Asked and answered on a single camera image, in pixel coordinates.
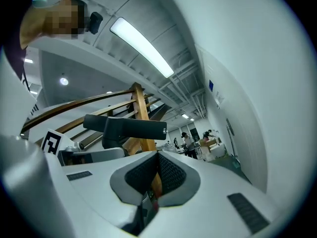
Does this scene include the light wooden stair post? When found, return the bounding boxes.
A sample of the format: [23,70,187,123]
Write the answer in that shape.
[122,82,164,198]

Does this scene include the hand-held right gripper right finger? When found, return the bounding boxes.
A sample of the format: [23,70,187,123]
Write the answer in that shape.
[138,150,282,238]

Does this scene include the long ceiling light panel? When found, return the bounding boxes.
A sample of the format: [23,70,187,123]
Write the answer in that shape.
[109,17,175,79]

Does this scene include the person's head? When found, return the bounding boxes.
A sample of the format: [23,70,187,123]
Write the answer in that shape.
[44,0,88,40]

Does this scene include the white ceiling pipes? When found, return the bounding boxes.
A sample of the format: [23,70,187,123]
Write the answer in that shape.
[158,47,208,120]

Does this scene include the black wall-mounted handle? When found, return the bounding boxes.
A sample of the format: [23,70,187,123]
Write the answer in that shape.
[225,118,235,136]

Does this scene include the black head-worn camera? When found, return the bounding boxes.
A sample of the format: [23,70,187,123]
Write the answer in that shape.
[88,11,104,35]

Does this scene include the light wooden stair rail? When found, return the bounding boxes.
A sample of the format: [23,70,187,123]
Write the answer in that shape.
[36,93,156,145]

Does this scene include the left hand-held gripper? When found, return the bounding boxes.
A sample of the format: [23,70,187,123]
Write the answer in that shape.
[28,128,126,168]

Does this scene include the person's upper body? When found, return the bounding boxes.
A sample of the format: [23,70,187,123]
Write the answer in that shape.
[19,5,54,51]

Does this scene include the dark grey vacuum floor nozzle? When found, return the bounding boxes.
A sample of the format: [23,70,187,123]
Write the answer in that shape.
[83,114,168,150]

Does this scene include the dark wooden handrail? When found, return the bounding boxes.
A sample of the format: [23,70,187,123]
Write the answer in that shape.
[20,89,136,135]

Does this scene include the cardboard box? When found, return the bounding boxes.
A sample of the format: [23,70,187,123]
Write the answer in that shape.
[199,137,222,151]

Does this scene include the white wall notice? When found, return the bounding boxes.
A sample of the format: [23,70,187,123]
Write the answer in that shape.
[213,90,225,106]

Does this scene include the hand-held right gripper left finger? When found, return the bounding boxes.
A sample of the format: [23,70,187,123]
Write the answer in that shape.
[61,150,159,236]

